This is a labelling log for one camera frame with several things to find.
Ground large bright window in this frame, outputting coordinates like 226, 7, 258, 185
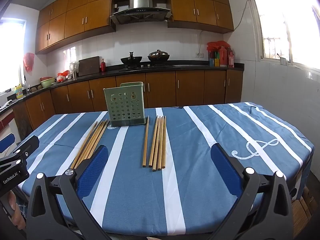
245, 0, 320, 70

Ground wooden kitchen cabinets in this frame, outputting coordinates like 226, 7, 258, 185
35, 0, 234, 55
12, 69, 243, 130

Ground black kitchen countertop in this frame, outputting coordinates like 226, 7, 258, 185
0, 61, 245, 115

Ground black gas stove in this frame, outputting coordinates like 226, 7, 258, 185
119, 64, 174, 72

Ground green perforated utensil holder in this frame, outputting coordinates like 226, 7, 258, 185
104, 81, 147, 127

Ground small bright window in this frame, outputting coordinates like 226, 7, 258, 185
0, 19, 27, 94

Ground white wall cable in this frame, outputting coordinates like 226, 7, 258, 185
199, 0, 250, 53

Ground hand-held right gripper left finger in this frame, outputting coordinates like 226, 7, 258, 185
26, 144, 113, 240

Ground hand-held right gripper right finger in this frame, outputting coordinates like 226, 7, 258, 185
210, 143, 294, 240

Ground blue white striped tablecloth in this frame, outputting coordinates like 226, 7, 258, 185
19, 102, 315, 238

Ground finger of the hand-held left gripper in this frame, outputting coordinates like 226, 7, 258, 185
0, 133, 15, 153
0, 135, 40, 172

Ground clear plastic container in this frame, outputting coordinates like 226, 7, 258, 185
69, 61, 79, 79

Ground red bag with condiment bottles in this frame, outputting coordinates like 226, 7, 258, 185
206, 41, 235, 68

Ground dark wooden cutting board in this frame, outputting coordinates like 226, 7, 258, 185
78, 56, 101, 77

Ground black wok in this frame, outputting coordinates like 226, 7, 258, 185
120, 52, 143, 64

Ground green basin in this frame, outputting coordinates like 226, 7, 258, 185
40, 77, 56, 88

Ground lower wooden kitchen cabinets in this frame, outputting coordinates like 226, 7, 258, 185
12, 69, 243, 130

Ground pile of wooden chopsticks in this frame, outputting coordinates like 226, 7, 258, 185
70, 119, 111, 170

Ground steel range hood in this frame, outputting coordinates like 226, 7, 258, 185
110, 0, 172, 25

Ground upper wooden kitchen cabinets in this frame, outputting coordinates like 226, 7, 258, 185
35, 0, 234, 55

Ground red hanging plastic bag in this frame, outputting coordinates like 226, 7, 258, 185
23, 52, 35, 73

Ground brown cardboard box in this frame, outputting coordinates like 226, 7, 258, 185
291, 187, 317, 230

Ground red white plastic bag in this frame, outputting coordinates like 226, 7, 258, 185
56, 70, 70, 82

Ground lidded dark wok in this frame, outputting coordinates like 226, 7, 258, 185
147, 49, 170, 62

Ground person's left hand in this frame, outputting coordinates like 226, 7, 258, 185
9, 191, 26, 230

